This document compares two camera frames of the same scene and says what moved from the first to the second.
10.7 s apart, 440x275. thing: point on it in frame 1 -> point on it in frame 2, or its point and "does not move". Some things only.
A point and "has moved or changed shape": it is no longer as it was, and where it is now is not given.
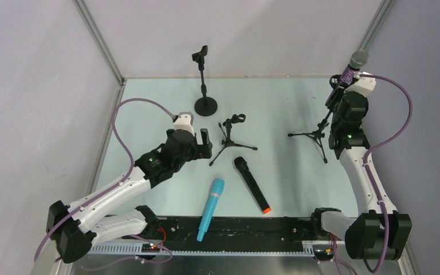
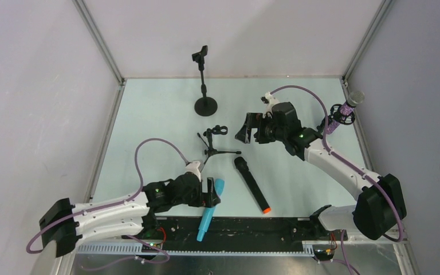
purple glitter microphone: (358, 59) has moved or changed shape
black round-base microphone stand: (204, 106) does not move
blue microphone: (217, 187) does not move
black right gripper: (336, 93) -> (258, 128)
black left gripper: (199, 144) -> (205, 192)
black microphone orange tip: (242, 164) does not move
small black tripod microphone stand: (228, 142) has moved or changed shape
